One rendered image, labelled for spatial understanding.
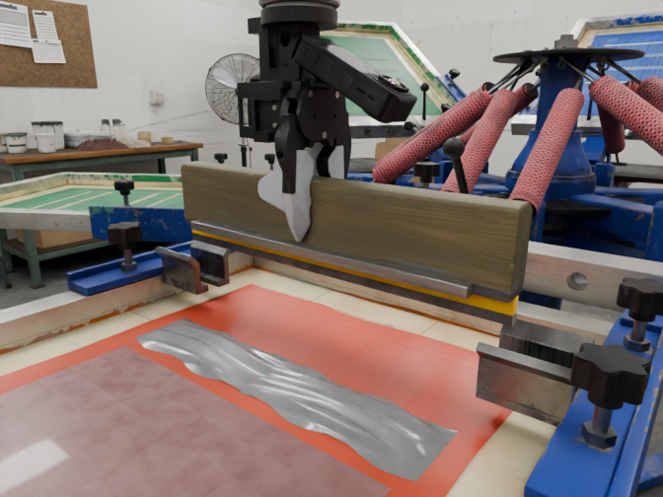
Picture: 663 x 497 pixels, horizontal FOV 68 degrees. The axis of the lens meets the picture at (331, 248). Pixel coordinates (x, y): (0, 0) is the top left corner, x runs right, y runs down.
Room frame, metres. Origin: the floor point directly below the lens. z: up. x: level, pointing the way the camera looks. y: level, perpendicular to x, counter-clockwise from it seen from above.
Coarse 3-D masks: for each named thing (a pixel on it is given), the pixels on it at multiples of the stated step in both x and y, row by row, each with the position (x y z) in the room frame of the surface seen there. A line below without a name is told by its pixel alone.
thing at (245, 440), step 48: (384, 336) 0.51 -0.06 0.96; (384, 384) 0.41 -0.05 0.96; (432, 384) 0.41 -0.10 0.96; (192, 432) 0.34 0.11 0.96; (240, 432) 0.34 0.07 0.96; (288, 432) 0.34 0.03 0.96; (480, 432) 0.34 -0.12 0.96; (96, 480) 0.29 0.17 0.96; (144, 480) 0.29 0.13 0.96; (192, 480) 0.29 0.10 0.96; (240, 480) 0.29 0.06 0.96; (288, 480) 0.29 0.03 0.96; (336, 480) 0.29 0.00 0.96; (384, 480) 0.29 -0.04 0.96; (432, 480) 0.29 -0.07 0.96
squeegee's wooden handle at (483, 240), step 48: (192, 192) 0.59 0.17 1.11; (240, 192) 0.54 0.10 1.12; (336, 192) 0.45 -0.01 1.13; (384, 192) 0.42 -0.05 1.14; (432, 192) 0.41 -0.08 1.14; (336, 240) 0.45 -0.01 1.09; (384, 240) 0.42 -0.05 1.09; (432, 240) 0.39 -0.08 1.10; (480, 240) 0.37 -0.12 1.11; (528, 240) 0.37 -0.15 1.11; (480, 288) 0.37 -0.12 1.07
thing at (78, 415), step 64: (192, 320) 0.55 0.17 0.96; (256, 320) 0.55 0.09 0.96; (320, 320) 0.55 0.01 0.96; (0, 384) 0.41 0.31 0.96; (64, 384) 0.41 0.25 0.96; (128, 384) 0.41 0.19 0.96; (192, 384) 0.41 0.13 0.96; (0, 448) 0.32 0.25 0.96; (64, 448) 0.32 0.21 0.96; (128, 448) 0.32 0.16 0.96
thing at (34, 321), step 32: (256, 256) 0.75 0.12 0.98; (128, 288) 0.59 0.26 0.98; (160, 288) 0.62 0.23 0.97; (352, 288) 0.64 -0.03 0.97; (0, 320) 0.48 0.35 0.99; (32, 320) 0.50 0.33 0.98; (64, 320) 0.52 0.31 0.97; (96, 320) 0.55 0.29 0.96; (448, 320) 0.55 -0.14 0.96; (480, 320) 0.52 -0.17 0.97; (544, 320) 0.48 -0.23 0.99; (576, 320) 0.48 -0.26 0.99; (0, 352) 0.47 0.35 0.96
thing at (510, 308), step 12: (228, 240) 0.57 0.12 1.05; (276, 252) 0.52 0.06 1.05; (324, 264) 0.48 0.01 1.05; (372, 276) 0.44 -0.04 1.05; (408, 288) 0.42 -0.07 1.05; (420, 288) 0.41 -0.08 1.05; (456, 300) 0.39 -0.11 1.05; (468, 300) 0.38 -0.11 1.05; (480, 300) 0.38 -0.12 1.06; (492, 300) 0.37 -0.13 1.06; (516, 300) 0.36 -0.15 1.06; (504, 312) 0.36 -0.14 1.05; (516, 312) 0.37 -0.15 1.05
